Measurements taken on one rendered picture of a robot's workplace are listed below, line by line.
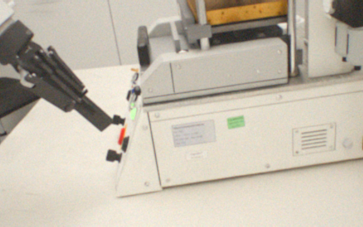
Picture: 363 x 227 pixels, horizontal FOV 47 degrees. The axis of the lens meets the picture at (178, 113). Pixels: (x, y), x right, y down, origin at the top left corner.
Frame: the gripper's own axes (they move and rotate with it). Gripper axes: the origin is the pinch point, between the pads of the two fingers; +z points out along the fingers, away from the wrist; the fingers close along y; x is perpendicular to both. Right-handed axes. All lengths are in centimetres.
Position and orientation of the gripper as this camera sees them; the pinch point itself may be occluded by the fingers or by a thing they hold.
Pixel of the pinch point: (93, 113)
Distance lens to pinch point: 78.2
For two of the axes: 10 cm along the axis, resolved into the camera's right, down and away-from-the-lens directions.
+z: 6.8, 6.4, 3.6
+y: 0.6, -5.3, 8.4
